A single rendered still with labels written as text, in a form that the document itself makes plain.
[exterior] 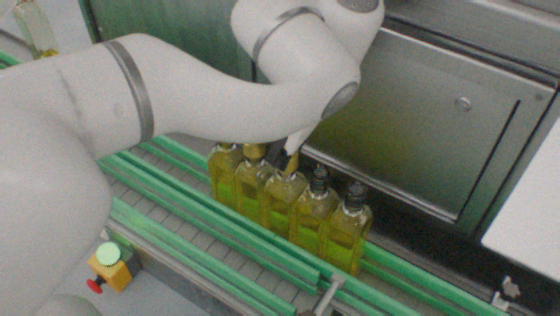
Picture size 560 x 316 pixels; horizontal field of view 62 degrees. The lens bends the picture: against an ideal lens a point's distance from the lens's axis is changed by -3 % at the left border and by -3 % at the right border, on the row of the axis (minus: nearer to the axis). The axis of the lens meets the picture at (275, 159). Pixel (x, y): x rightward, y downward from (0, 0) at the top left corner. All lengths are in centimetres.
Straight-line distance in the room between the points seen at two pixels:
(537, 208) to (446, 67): 25
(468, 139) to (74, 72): 53
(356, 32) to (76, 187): 30
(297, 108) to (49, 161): 20
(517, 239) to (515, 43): 34
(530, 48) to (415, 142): 23
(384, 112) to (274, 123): 37
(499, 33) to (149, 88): 41
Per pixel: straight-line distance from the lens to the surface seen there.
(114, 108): 35
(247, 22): 46
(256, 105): 37
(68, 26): 182
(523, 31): 61
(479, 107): 68
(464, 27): 62
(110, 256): 100
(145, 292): 106
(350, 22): 48
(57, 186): 30
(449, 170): 77
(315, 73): 40
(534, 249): 84
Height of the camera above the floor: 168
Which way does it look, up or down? 49 degrees down
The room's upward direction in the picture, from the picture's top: straight up
